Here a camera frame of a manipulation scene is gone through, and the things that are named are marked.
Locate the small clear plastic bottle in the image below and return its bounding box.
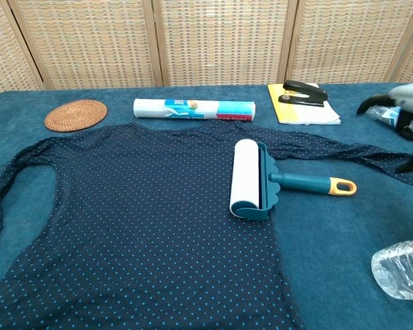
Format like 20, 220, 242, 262
367, 104, 403, 127

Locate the round woven rattan coaster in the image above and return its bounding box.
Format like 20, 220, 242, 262
44, 99, 108, 133

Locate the white plastic bag roll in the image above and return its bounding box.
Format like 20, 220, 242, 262
133, 98, 256, 122

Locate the navy polka dot shirt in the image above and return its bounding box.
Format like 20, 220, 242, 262
0, 122, 413, 330

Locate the woven folding screen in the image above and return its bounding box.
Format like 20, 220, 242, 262
0, 0, 413, 99

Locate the teal carpet table cover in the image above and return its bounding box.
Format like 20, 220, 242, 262
0, 81, 413, 330

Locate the teal lint roller yellow handle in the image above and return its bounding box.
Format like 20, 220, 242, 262
229, 139, 358, 223

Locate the yellow notebook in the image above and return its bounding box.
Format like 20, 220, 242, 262
267, 82, 341, 126

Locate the black stapler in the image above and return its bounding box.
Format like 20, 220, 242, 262
277, 80, 329, 108

